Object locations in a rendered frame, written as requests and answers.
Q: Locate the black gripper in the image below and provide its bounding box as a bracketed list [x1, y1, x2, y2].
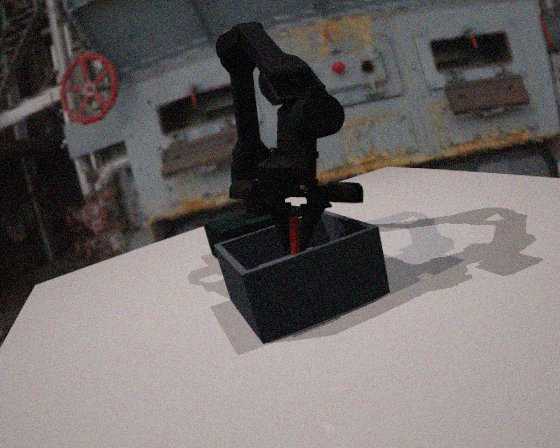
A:
[230, 141, 364, 252]

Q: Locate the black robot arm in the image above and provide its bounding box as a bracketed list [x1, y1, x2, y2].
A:
[216, 21, 345, 191]

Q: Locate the dark red peg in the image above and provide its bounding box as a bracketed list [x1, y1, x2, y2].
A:
[288, 217, 300, 255]

